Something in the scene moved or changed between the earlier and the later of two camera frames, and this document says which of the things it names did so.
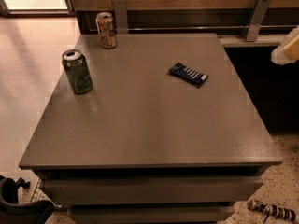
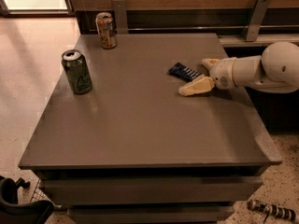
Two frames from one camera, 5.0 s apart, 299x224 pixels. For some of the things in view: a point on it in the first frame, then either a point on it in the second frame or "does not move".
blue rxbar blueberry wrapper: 188,75 does not move
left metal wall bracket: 121,16 does not move
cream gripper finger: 288,52 → 197,86
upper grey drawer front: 152,190 does not move
